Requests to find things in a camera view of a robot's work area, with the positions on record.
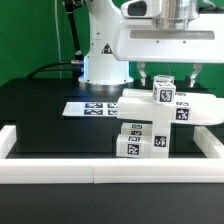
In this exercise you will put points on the white tagged cube nut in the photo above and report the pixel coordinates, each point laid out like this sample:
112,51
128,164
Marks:
163,92

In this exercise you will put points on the white tagged cube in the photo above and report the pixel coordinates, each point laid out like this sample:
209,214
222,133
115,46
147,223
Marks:
164,79

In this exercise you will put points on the white chair back frame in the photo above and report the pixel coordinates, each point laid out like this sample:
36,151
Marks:
187,108

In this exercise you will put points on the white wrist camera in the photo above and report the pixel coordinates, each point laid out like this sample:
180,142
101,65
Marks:
141,8

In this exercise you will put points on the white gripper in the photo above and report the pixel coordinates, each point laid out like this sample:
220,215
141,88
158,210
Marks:
140,41

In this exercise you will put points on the white U-shaped fence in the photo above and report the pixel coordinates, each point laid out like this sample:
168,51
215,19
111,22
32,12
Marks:
98,171

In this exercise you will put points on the white marker base plate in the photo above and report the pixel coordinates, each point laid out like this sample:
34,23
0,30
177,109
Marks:
90,109

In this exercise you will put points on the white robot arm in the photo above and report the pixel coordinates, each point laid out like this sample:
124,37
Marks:
101,69

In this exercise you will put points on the white chair seat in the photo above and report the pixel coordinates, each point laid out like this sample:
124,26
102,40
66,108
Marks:
160,139

